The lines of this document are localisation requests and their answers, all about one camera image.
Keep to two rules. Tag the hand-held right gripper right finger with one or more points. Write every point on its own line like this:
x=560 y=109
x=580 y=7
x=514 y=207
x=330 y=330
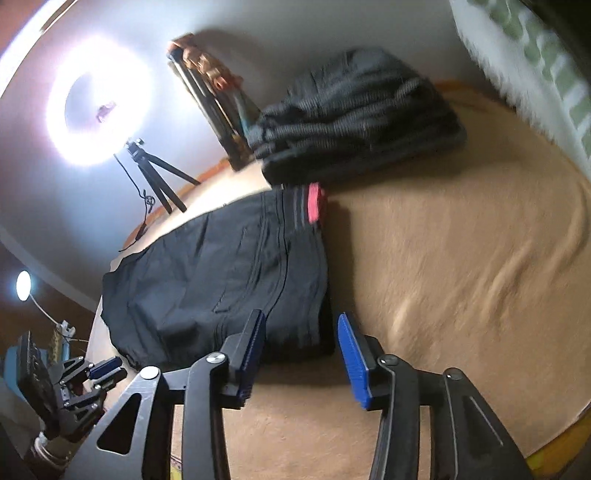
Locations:
x=353 y=364

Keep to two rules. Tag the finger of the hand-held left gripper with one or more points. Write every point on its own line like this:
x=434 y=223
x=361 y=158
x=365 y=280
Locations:
x=106 y=368
x=108 y=382

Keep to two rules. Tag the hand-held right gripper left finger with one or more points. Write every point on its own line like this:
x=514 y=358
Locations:
x=251 y=357

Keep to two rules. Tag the black pants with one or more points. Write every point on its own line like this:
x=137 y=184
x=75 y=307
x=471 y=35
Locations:
x=207 y=277

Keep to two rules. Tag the small round lamp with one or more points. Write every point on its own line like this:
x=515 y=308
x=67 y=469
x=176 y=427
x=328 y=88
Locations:
x=23 y=286

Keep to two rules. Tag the pink cloth item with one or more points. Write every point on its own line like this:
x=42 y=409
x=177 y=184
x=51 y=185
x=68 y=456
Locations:
x=316 y=203

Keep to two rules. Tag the small black tripod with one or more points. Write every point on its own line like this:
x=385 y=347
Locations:
x=141 y=161

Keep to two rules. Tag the folded metal stand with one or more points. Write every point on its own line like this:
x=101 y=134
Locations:
x=217 y=120

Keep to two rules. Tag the stack of folded dark clothes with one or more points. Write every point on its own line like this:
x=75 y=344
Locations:
x=360 y=115

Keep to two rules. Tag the orange printed bedsheet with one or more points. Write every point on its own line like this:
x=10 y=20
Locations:
x=455 y=86

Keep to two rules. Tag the orange flower garland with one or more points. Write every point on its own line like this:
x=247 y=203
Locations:
x=207 y=64

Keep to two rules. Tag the green and white towel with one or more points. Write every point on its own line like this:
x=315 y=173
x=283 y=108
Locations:
x=489 y=50

